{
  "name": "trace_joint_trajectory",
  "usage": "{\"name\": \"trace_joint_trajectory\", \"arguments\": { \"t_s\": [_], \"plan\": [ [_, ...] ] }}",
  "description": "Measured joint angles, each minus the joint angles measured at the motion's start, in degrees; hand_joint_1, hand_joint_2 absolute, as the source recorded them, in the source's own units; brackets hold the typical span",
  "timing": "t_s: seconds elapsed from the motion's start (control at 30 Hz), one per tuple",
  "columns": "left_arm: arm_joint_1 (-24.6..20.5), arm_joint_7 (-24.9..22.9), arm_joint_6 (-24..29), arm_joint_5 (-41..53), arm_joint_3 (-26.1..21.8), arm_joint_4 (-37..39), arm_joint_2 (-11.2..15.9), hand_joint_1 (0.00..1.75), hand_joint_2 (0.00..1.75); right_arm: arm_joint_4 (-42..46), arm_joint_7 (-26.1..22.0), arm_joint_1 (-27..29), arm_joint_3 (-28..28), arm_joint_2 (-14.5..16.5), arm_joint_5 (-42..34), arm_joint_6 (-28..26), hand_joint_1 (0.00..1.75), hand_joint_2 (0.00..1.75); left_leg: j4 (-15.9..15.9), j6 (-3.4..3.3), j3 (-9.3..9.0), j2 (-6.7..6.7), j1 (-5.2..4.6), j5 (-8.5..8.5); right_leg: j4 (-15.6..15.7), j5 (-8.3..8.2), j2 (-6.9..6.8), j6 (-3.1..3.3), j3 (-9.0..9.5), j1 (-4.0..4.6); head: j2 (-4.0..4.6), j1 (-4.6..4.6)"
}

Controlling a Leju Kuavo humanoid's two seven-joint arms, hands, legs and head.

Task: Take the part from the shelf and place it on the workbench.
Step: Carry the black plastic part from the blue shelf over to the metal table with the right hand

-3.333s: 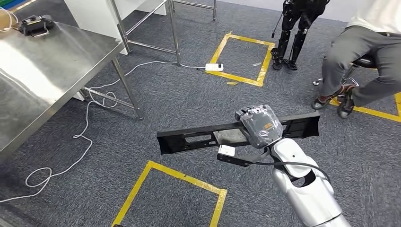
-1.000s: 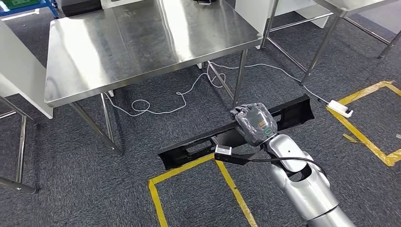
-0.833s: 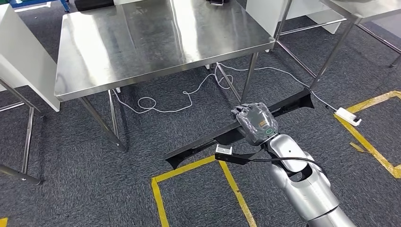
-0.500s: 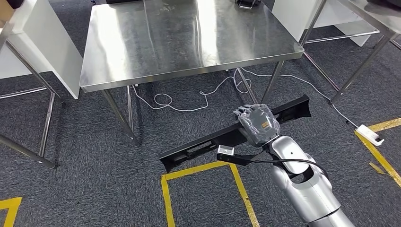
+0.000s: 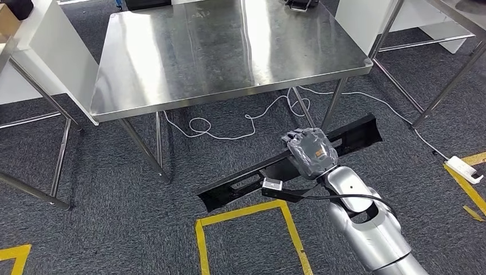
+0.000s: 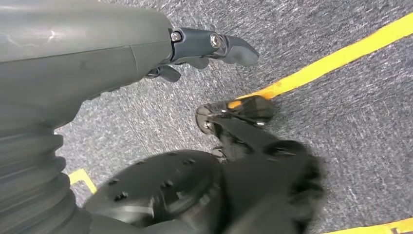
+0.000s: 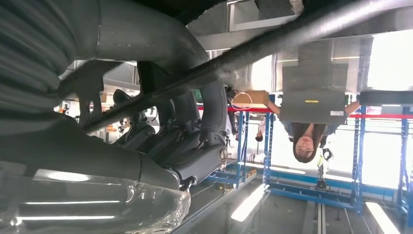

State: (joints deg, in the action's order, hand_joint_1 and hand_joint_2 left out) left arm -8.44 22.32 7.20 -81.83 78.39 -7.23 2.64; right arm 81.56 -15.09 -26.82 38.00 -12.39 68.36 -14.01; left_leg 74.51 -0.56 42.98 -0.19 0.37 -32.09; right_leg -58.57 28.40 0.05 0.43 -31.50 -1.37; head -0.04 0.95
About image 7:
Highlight blue metal rack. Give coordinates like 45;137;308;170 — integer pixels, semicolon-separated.
263;106;413;227
206;108;275;190

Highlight person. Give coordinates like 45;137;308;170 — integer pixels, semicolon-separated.
254;111;268;143
266;100;362;164

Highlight brown cardboard box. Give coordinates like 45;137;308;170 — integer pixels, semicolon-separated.
231;90;270;109

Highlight grey laptop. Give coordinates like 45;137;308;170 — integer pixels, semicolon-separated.
279;90;347;126

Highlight pink looped cable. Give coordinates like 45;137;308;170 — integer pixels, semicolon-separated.
230;92;254;111

